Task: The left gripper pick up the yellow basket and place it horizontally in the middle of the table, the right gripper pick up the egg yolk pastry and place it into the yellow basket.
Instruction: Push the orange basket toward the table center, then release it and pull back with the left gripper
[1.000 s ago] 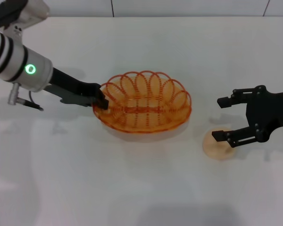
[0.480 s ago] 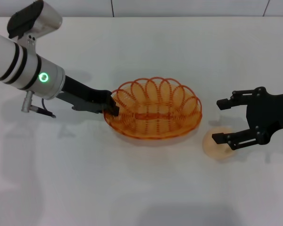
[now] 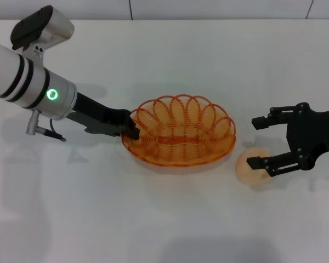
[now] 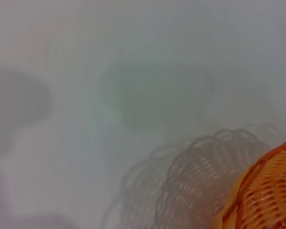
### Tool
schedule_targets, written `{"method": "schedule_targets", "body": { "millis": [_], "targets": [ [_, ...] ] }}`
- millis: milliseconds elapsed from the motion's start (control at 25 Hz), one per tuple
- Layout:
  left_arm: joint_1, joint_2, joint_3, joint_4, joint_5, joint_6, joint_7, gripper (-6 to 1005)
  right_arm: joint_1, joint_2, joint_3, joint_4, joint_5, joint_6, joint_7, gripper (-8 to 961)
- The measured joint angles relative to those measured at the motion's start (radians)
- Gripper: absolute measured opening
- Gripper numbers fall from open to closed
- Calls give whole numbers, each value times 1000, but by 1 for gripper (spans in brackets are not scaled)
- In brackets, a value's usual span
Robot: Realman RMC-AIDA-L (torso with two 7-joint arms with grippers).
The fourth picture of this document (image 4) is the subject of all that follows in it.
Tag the white tablecloth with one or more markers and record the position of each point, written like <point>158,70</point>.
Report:
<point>85,119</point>

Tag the orange woven plastic basket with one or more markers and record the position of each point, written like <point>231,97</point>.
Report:
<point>271,190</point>

